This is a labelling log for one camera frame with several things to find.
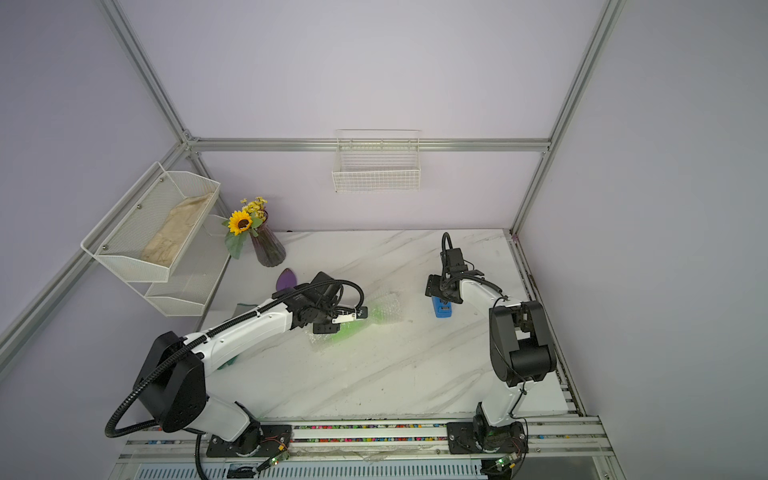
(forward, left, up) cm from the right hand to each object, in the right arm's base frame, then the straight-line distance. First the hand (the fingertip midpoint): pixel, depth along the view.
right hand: (441, 293), depth 97 cm
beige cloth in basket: (+1, +75, +27) cm, 80 cm away
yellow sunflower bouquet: (+15, +60, +22) cm, 66 cm away
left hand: (-10, +34, +5) cm, 36 cm away
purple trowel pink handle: (+9, +54, -2) cm, 55 cm away
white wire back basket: (+33, +20, +30) cm, 49 cm away
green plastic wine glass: (-10, +21, +3) cm, 24 cm away
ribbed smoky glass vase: (+17, +61, +6) cm, 63 cm away
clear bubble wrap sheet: (-8, +19, +4) cm, 21 cm away
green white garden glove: (-2, +67, -3) cm, 67 cm away
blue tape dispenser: (-6, 0, -1) cm, 6 cm away
